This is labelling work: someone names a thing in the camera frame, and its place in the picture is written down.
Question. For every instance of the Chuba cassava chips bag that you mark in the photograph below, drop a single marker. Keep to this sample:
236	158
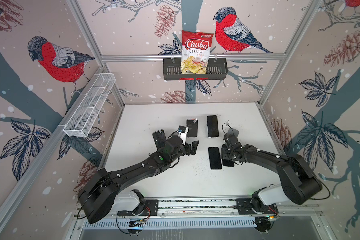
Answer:
195	52

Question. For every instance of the purple-edged black phone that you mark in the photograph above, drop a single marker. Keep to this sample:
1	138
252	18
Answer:
192	125

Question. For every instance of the silver-edged black phone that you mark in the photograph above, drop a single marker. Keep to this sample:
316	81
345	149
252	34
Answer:
212	125

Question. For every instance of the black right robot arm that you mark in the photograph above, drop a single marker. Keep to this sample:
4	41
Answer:
298	183

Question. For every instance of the black phone with label sticker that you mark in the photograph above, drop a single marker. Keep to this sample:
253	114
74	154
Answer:
226	161

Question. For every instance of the black wall basket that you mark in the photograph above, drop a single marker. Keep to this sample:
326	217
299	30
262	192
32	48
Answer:
177	70

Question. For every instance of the white wire wall basket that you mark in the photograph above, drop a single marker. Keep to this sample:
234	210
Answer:
86	113

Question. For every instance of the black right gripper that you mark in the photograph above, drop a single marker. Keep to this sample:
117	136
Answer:
223	156

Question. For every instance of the blue-edged phone with sticker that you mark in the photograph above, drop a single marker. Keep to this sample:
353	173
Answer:
160	138

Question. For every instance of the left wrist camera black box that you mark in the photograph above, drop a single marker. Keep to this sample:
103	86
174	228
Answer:
183	130

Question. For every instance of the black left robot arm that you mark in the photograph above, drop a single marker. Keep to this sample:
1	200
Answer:
98	195

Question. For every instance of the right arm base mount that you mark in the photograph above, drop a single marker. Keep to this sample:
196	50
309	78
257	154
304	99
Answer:
247	206

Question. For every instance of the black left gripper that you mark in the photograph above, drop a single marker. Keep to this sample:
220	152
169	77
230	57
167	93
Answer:
188	151

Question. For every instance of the green-edged black phone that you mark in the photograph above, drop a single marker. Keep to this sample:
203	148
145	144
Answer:
215	158

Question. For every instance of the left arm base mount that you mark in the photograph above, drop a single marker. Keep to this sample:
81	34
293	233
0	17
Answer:
133	203

